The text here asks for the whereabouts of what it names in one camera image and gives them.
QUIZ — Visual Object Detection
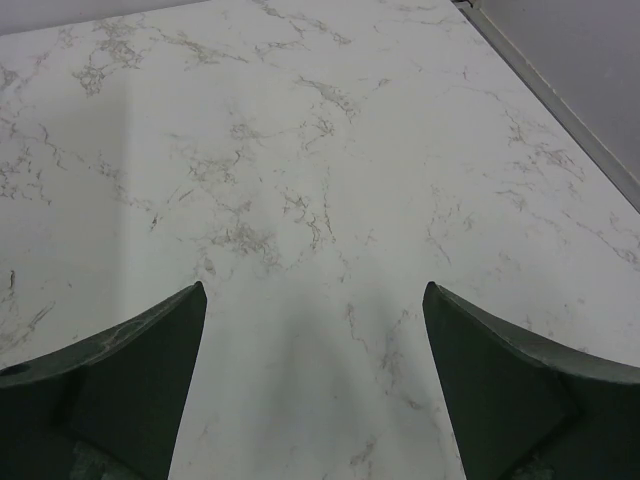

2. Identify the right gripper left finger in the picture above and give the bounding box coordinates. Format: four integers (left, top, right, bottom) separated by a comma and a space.
1, 282, 207, 479

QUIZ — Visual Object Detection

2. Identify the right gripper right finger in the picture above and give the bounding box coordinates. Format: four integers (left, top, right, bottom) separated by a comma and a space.
423, 282, 639, 479

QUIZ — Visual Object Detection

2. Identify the aluminium frame rail right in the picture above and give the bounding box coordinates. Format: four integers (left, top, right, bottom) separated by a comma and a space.
458, 1, 639, 211

